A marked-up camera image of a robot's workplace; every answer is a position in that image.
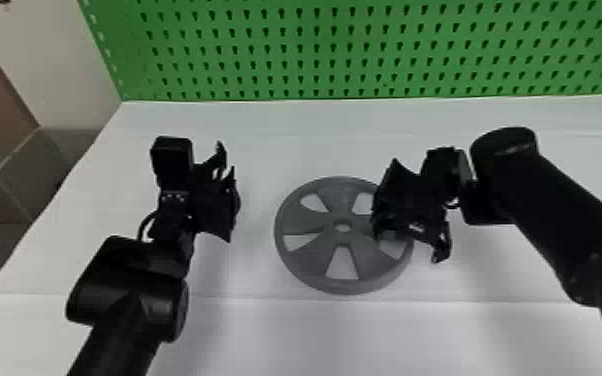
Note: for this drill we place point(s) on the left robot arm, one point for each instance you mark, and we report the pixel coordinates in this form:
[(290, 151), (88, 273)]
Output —
[(128, 294)]

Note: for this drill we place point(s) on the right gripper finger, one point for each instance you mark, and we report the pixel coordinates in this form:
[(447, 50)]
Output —
[(391, 227), (440, 244)]

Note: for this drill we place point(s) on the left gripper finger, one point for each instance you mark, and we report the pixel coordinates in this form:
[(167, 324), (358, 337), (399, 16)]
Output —
[(233, 191), (216, 160)]

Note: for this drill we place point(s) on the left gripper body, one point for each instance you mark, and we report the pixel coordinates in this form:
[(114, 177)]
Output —
[(212, 210)]

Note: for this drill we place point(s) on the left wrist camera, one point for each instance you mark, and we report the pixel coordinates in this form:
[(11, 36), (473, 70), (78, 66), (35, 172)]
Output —
[(172, 160)]

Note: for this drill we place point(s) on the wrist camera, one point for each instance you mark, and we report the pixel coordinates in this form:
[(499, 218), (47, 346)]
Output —
[(445, 170), (172, 160)]

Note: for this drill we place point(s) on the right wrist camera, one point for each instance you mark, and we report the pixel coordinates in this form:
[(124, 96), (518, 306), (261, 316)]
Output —
[(445, 170)]

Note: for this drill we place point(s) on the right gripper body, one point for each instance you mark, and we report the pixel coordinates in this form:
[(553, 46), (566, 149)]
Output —
[(403, 197)]

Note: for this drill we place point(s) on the grey wheel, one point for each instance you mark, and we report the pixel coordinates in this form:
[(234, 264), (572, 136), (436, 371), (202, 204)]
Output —
[(327, 252)]

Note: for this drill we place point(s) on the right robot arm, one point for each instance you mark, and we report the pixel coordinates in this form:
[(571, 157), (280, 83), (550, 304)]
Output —
[(558, 220)]

